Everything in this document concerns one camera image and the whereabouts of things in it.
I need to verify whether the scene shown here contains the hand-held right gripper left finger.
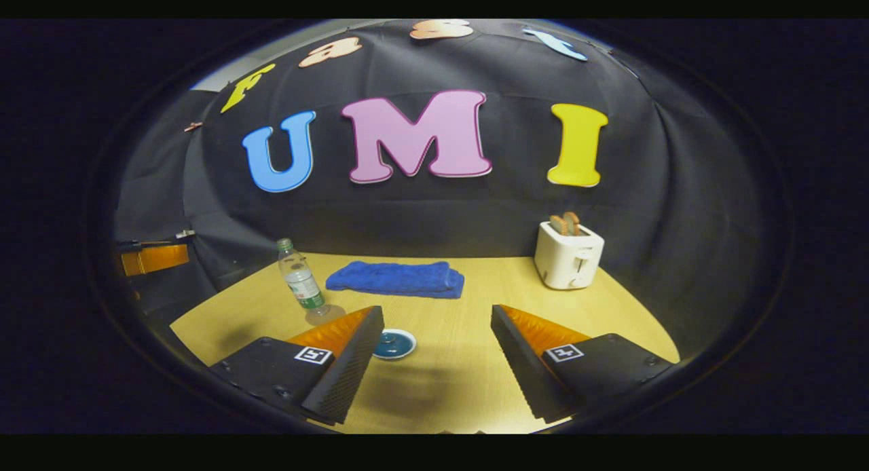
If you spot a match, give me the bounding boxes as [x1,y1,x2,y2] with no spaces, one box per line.
[209,305,385,426]

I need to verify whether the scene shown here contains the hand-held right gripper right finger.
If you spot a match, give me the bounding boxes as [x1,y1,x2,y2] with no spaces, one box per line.
[490,304,674,423]

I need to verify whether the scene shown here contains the white teacup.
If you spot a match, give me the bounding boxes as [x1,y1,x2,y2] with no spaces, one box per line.
[372,328,418,361]

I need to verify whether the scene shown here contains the dark teal teacup lid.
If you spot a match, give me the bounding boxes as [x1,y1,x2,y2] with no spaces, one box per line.
[375,329,415,358]

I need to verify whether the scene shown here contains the round brown coaster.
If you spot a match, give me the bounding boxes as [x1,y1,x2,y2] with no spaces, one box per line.
[305,304,347,326]

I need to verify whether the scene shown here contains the clear plastic water bottle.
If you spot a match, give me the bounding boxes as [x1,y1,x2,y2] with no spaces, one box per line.
[276,238,328,316]

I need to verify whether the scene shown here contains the folded blue towel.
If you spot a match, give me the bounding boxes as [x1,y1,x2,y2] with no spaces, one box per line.
[325,261,466,300]

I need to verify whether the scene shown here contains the white toaster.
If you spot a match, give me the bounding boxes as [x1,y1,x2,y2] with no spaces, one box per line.
[534,221,606,290]

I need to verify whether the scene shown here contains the black backdrop cloth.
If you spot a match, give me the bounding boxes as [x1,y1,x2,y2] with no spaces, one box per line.
[114,19,771,363]

